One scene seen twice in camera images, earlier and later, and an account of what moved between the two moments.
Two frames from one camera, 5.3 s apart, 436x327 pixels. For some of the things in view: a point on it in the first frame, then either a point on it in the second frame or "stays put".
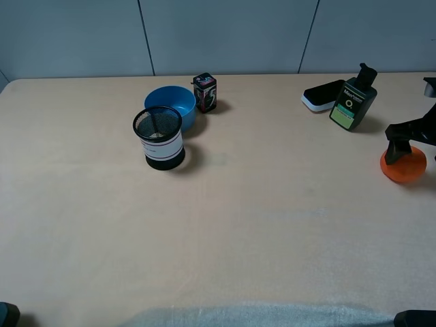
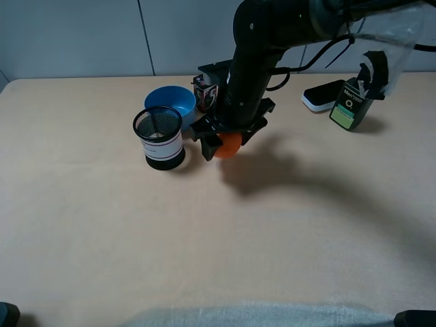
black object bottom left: [9, 315] stays put
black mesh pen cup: [159, 130] stays put
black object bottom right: [415, 318] stays put
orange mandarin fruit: [406, 169] → [231, 142]
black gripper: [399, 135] → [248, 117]
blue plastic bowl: [179, 98] stays put
